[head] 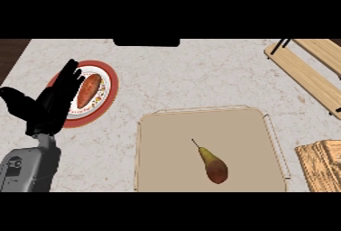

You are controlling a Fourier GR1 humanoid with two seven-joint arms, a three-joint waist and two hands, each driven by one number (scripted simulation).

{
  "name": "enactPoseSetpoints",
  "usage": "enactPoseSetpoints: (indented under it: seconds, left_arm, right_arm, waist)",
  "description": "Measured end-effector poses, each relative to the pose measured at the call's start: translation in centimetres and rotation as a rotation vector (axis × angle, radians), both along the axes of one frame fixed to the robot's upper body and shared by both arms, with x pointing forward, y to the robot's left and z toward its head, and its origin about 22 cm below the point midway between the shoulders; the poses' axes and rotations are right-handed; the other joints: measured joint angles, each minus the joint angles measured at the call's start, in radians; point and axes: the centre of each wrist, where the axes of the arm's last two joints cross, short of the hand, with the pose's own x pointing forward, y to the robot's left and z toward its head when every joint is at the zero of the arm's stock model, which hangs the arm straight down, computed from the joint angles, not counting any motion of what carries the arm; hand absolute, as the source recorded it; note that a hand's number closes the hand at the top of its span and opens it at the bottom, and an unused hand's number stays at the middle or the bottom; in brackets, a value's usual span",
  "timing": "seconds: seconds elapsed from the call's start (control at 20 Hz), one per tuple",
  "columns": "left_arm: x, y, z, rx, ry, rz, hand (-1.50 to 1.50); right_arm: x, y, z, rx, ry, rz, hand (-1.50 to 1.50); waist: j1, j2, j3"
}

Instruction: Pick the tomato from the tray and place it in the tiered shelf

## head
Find black appliance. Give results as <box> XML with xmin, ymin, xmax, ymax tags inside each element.
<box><xmin>112</xmin><ymin>38</ymin><xmax>181</xmax><ymax>48</ymax></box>

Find green and brown pear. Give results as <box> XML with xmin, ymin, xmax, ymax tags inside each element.
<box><xmin>190</xmin><ymin>138</ymin><xmax>229</xmax><ymax>185</ymax></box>

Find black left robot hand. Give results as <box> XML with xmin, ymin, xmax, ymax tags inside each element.
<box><xmin>0</xmin><ymin>59</ymin><xmax>87</xmax><ymax>137</ymax></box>

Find beige tray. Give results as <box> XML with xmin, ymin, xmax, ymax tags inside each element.
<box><xmin>133</xmin><ymin>105</ymin><xmax>293</xmax><ymax>193</ymax></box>

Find orange sweet potato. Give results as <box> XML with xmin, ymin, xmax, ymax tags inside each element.
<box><xmin>75</xmin><ymin>73</ymin><xmax>103</xmax><ymax>110</ymax></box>

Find red and white patterned plate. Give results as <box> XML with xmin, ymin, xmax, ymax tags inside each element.
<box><xmin>47</xmin><ymin>60</ymin><xmax>119</xmax><ymax>129</ymax></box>

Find wooden tiered shelf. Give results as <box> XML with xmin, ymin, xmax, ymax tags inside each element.
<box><xmin>264</xmin><ymin>38</ymin><xmax>341</xmax><ymax>121</ymax></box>

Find wooden slatted crate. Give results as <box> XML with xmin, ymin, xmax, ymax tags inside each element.
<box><xmin>293</xmin><ymin>139</ymin><xmax>341</xmax><ymax>193</ymax></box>

